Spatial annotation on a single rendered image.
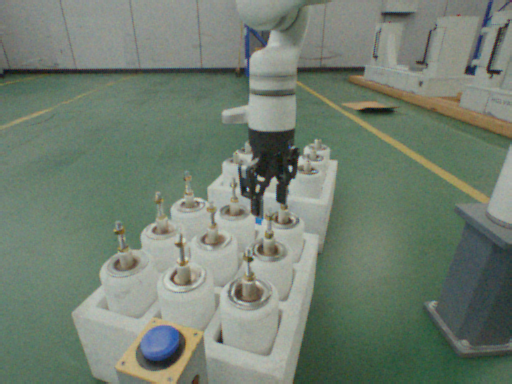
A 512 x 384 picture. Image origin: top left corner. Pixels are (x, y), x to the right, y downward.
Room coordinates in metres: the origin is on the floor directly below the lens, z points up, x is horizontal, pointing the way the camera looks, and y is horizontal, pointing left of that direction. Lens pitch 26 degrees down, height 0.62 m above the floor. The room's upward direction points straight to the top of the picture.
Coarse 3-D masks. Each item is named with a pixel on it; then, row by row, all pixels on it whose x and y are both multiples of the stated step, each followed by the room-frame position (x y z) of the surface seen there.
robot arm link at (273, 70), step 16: (304, 16) 0.49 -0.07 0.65; (272, 32) 0.53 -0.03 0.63; (288, 32) 0.50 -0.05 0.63; (304, 32) 0.49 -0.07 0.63; (272, 48) 0.49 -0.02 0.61; (288, 48) 0.49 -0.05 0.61; (256, 64) 0.47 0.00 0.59; (272, 64) 0.46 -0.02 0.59; (288, 64) 0.47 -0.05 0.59; (256, 80) 0.47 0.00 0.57; (272, 80) 0.46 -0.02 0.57; (288, 80) 0.47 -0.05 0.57
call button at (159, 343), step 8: (152, 328) 0.25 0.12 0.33; (160, 328) 0.25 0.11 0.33; (168, 328) 0.25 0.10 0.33; (144, 336) 0.24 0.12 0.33; (152, 336) 0.24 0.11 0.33; (160, 336) 0.24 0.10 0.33; (168, 336) 0.24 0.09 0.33; (176, 336) 0.24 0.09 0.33; (144, 344) 0.23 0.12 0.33; (152, 344) 0.23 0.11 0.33; (160, 344) 0.23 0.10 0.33; (168, 344) 0.23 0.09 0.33; (176, 344) 0.23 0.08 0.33; (144, 352) 0.22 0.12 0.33; (152, 352) 0.22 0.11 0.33; (160, 352) 0.22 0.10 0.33; (168, 352) 0.22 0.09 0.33; (160, 360) 0.22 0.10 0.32
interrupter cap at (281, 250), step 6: (258, 240) 0.53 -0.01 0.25; (276, 240) 0.53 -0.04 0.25; (252, 246) 0.51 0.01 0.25; (258, 246) 0.51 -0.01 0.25; (276, 246) 0.51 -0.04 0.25; (282, 246) 0.51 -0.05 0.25; (258, 252) 0.49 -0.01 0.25; (264, 252) 0.49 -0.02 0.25; (276, 252) 0.49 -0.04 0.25; (282, 252) 0.49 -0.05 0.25; (258, 258) 0.47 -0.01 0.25; (264, 258) 0.47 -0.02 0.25; (270, 258) 0.47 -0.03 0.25; (276, 258) 0.47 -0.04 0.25; (282, 258) 0.47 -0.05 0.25
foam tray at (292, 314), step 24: (312, 240) 0.63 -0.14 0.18; (240, 264) 0.57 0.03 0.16; (312, 264) 0.57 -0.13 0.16; (216, 288) 0.47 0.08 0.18; (312, 288) 0.64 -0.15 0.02; (96, 312) 0.41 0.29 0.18; (216, 312) 0.41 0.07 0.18; (288, 312) 0.41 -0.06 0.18; (96, 336) 0.40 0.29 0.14; (120, 336) 0.38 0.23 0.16; (216, 336) 0.37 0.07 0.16; (288, 336) 0.36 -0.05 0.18; (96, 360) 0.40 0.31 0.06; (216, 360) 0.32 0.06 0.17; (240, 360) 0.32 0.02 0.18; (264, 360) 0.32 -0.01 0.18; (288, 360) 0.33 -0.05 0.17
